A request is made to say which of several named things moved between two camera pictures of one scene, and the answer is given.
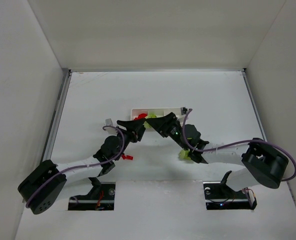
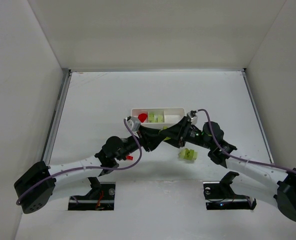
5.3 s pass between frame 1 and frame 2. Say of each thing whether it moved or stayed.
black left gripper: moved
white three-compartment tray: stayed
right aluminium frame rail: stayed
